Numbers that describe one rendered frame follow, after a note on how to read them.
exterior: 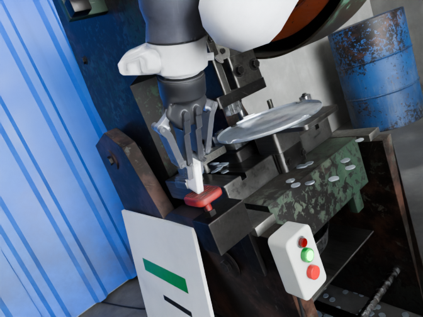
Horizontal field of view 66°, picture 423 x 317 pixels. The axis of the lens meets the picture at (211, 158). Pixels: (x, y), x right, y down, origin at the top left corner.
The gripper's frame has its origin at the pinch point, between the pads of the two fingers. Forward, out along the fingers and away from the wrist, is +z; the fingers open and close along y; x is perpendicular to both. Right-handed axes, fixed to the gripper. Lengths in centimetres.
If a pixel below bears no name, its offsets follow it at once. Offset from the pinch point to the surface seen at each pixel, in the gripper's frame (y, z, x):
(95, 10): 11, -23, 48
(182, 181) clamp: 8.4, 15.5, 16.8
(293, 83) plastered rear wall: 203, 76, 115
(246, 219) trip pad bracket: 5.6, 10.4, -8.0
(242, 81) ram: 30.5, -5.3, 15.2
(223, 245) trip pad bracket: -1.6, 11.6, -8.6
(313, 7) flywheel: 66, -17, 18
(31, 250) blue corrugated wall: -27, 87, 108
